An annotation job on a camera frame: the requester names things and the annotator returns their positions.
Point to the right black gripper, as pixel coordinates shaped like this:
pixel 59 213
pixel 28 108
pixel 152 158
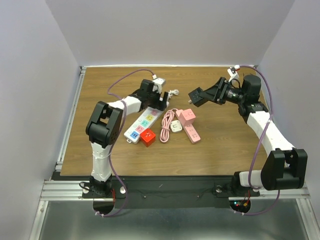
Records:
pixel 220 88

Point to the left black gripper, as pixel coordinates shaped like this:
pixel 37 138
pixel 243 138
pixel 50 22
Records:
pixel 159 104

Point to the black cube socket plug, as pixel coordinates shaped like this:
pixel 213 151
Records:
pixel 194 96

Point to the white multicolour power strip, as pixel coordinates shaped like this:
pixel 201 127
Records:
pixel 148 117

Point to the red cube socket plug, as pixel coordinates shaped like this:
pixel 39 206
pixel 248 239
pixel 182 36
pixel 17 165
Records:
pixel 147 137

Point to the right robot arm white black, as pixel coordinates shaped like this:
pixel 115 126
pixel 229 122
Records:
pixel 285 166

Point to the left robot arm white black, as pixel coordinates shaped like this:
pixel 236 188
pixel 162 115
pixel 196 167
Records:
pixel 104 127

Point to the white plug adapter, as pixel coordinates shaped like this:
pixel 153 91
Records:
pixel 175 126

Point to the pink power strip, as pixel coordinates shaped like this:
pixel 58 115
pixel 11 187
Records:
pixel 186 118

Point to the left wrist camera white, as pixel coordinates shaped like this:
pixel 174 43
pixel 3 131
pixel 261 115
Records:
pixel 158 84

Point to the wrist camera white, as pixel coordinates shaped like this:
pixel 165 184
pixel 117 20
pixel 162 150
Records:
pixel 158 84
pixel 233 72

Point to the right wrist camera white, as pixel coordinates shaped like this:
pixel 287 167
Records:
pixel 233 72

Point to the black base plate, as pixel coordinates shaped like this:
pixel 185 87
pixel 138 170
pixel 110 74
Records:
pixel 164 192

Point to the aluminium frame rail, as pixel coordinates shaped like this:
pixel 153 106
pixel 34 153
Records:
pixel 70 191

